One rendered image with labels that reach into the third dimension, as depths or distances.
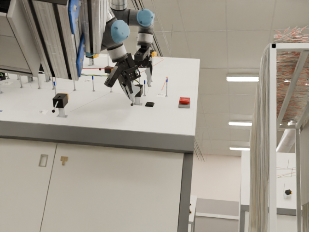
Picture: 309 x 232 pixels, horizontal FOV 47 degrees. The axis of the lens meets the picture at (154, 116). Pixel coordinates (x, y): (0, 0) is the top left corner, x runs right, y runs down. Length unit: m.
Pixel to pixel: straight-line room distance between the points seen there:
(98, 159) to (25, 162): 0.32
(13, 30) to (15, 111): 1.06
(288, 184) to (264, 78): 2.79
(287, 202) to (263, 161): 2.61
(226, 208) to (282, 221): 8.39
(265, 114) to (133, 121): 0.67
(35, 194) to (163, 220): 0.54
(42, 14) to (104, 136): 0.86
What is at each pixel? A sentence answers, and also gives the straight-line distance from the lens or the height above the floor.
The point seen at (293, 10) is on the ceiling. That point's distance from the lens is 5.02.
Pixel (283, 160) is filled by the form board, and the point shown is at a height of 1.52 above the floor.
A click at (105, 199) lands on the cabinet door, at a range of 1.51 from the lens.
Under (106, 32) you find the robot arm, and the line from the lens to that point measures 1.37.
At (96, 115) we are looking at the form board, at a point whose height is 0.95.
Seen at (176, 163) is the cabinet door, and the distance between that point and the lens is 1.50.
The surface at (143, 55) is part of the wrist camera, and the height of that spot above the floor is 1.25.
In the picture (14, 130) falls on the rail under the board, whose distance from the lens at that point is 1.66.
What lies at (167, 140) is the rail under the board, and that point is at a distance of 1.48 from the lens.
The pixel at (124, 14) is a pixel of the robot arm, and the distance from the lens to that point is 1.70.
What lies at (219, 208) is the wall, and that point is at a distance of 12.57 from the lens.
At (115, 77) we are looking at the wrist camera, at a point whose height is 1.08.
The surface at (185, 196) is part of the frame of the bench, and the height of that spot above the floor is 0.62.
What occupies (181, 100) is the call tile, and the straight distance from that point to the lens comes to 1.72.
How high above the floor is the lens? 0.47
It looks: 18 degrees up
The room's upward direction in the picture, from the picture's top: 6 degrees clockwise
